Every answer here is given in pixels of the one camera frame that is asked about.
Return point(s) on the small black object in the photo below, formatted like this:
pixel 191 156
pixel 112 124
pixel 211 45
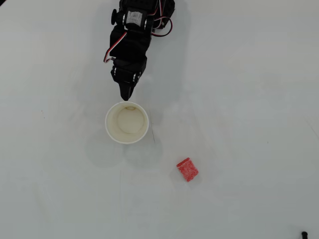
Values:
pixel 304 235

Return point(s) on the white paper cup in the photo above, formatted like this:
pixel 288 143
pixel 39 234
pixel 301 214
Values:
pixel 127 123

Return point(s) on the red cube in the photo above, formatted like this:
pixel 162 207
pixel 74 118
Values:
pixel 188 169

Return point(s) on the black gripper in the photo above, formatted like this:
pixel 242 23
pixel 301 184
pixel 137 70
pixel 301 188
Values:
pixel 126 76

